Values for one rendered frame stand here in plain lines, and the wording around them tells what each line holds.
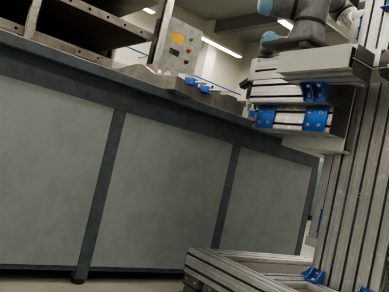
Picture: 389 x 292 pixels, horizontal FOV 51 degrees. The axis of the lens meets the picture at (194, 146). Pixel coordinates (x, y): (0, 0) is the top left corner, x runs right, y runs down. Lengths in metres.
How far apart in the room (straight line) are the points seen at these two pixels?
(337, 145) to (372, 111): 0.16
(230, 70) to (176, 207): 9.74
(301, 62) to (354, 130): 0.34
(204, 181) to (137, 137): 0.40
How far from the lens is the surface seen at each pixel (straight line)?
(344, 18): 2.28
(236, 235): 2.06
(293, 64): 1.34
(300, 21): 1.59
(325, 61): 1.27
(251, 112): 1.93
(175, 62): 2.81
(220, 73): 11.15
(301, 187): 2.37
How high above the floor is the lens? 0.51
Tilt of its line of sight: 3 degrees up
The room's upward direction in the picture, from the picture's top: 13 degrees clockwise
